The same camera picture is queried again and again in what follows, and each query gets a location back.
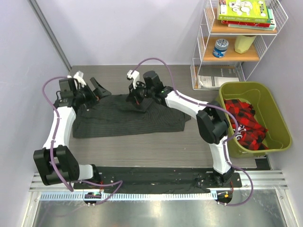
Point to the green board game box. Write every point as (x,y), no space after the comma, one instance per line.
(254,11)

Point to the red book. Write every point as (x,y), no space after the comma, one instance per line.
(241,23)

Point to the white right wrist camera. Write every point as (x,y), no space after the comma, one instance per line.
(133,76)

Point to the grey pinstriped long sleeve shirt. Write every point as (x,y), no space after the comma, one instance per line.
(114,116)

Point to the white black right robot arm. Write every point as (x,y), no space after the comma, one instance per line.
(211,120)

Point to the grey booklet with papers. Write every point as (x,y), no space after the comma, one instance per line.
(213,77)

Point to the white wire shelf rack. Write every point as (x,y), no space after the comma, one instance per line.
(235,35)

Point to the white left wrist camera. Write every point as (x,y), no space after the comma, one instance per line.
(79,77)

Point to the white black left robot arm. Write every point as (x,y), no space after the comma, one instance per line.
(55,162)

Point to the pale yellow faceted vase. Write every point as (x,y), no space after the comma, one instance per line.
(243,43)

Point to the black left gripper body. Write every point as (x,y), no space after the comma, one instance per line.
(90,97)

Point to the olive green plastic bin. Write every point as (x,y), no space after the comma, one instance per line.
(267,114)

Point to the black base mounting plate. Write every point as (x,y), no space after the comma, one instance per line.
(166,180)

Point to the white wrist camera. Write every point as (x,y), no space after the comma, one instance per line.
(133,76)
(79,77)

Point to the perforated cable duct strip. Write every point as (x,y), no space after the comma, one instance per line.
(95,196)

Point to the red black plaid shirt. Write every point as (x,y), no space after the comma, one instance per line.
(250,133)

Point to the blue white tin can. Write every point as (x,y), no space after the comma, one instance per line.
(220,48)

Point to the aluminium extrusion rail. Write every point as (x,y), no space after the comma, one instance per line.
(267,179)

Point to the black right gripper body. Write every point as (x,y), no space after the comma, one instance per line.
(139,93)

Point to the teal book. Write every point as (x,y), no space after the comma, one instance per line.
(271,19)

